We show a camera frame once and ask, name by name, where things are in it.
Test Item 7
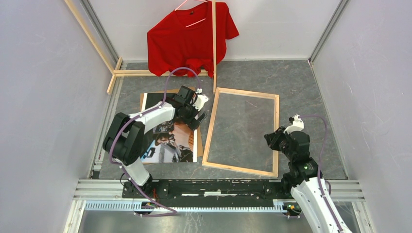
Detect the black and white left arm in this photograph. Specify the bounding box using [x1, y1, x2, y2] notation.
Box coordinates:
[103, 86, 209, 198]

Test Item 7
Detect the wooden clothes rack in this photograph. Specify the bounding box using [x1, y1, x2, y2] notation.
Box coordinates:
[65, 0, 217, 95]

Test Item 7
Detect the aluminium rail frame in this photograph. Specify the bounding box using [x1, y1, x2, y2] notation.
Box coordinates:
[64, 178, 374, 233]

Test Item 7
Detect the pink clothes hanger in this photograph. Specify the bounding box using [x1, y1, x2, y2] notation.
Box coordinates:
[172, 0, 209, 28]

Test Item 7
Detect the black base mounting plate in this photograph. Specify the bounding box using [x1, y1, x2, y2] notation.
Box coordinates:
[122, 178, 299, 200]

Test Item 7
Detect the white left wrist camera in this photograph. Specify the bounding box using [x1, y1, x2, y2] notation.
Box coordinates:
[192, 88, 209, 111]

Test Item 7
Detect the left aluminium corner post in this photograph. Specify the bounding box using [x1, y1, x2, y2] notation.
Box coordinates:
[80, 0, 119, 64]

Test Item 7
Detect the aluminium corner post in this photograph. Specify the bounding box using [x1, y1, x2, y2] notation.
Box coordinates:
[80, 0, 119, 64]
[308, 0, 350, 66]

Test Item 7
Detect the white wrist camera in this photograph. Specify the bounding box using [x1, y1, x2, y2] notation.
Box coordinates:
[284, 114, 304, 134]
[192, 88, 209, 111]

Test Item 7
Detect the red t-shirt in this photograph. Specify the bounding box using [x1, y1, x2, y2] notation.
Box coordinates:
[147, 1, 239, 77]

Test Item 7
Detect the brown cardboard backing board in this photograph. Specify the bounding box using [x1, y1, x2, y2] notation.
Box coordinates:
[139, 86, 205, 165]

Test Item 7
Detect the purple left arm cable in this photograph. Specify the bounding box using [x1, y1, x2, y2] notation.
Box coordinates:
[107, 67, 204, 218]

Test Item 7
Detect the light wooden picture frame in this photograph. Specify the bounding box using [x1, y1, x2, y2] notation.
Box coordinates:
[202, 87, 280, 178]

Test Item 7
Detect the right aluminium corner post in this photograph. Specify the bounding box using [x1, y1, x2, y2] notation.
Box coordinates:
[308, 0, 350, 66]

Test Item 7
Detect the printed photo with white border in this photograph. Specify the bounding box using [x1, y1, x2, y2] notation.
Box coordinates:
[140, 92, 198, 164]

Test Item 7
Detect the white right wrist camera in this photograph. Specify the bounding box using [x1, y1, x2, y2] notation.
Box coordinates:
[284, 114, 304, 134]

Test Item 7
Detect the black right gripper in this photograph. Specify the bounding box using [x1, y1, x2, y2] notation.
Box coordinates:
[263, 126, 294, 160]

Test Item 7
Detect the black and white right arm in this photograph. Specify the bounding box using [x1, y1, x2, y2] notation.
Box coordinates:
[264, 127, 351, 233]

